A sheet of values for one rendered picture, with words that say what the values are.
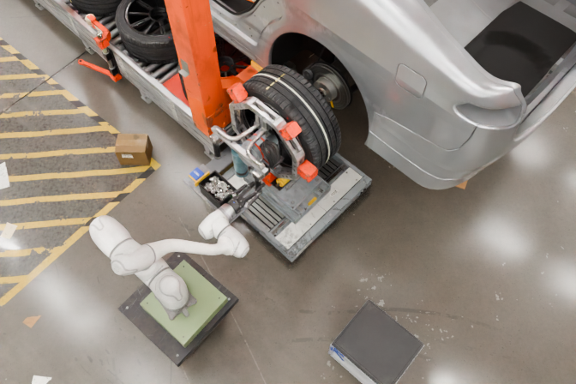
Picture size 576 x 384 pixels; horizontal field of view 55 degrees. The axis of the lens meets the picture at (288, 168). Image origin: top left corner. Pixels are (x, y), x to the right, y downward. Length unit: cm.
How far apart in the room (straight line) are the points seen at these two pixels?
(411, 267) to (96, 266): 209
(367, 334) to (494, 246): 122
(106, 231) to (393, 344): 168
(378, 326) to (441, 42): 162
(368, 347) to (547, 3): 253
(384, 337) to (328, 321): 48
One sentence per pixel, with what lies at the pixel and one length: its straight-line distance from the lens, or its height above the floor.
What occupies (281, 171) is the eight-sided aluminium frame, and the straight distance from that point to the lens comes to 332.
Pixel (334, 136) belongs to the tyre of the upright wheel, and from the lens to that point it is 312.
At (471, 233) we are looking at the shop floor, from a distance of 406.
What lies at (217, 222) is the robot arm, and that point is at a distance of 294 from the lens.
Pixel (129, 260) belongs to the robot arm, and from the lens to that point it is 256.
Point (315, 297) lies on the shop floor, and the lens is 370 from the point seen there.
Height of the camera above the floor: 351
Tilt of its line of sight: 59 degrees down
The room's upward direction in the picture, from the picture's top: straight up
